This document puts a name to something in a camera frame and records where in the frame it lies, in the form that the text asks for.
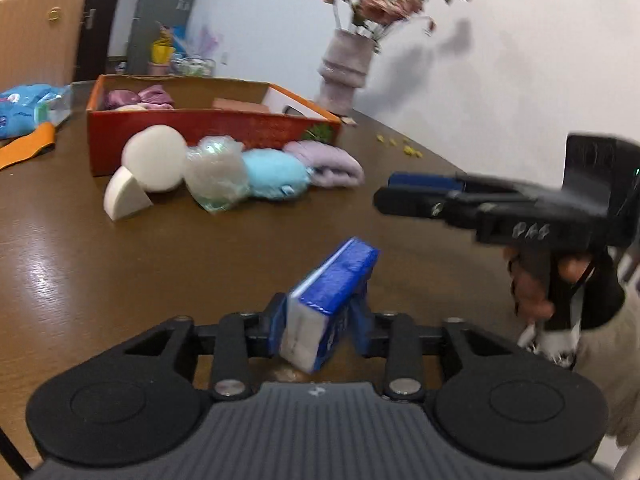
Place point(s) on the blue wet wipes pack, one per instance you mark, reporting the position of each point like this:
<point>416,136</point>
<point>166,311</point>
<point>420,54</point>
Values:
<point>25,110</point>

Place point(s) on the clear white puff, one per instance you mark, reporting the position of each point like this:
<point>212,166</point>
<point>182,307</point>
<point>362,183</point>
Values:
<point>215,175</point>

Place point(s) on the pink layered sponge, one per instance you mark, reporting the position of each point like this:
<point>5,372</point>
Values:
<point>240,105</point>

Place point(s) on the blue tissue packet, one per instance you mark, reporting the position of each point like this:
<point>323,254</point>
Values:
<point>330,285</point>

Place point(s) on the purple knit pouch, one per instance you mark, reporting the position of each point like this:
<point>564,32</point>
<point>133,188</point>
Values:
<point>330,165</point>

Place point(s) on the grey refrigerator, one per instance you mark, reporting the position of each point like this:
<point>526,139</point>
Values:
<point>155,10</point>

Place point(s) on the yellow bucket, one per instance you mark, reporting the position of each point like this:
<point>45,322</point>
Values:
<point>162,52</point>

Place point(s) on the orange cardboard box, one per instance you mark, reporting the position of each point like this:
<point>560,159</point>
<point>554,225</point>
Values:
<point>200,130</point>

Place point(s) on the pink ceramic vase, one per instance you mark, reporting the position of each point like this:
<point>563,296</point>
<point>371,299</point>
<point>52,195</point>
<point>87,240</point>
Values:
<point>345,75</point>

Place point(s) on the dark entrance door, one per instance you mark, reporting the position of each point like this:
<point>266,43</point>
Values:
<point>100,0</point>

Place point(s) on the bunch of dried pink roses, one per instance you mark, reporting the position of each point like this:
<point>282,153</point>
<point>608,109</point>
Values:
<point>390,5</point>

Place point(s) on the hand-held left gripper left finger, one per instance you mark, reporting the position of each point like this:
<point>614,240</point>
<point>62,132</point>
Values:
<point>277,325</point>

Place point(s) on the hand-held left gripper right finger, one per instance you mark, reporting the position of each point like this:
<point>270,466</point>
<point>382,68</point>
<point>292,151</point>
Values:
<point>361,327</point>

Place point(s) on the pale purple paper decoration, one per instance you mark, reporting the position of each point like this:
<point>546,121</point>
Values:
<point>211,42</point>

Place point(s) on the light blue plush toy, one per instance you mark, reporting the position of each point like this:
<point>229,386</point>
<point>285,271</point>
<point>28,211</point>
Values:
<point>272,175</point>

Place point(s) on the person's right hand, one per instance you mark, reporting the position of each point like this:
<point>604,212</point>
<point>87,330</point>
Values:
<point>530,295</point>

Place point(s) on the white wedge sponge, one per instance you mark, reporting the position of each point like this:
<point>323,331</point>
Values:
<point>122,197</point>

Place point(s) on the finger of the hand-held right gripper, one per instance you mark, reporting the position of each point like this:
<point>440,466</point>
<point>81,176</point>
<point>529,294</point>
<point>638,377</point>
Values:
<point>415,179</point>
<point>405,202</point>

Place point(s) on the peach ribbed suitcase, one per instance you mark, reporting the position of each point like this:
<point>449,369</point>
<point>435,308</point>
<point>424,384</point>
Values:
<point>35,35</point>

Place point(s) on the pink satin bow scrunchie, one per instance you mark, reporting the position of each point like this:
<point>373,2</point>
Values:
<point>150,96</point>

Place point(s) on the scattered yellow petal bits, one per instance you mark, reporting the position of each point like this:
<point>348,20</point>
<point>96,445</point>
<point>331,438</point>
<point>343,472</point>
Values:
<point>400,145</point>

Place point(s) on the yellow plush toy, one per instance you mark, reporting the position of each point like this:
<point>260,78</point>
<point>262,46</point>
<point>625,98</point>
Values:
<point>132,107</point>

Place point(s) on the white round sponge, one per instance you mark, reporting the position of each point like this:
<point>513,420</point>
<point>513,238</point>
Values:
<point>152,157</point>

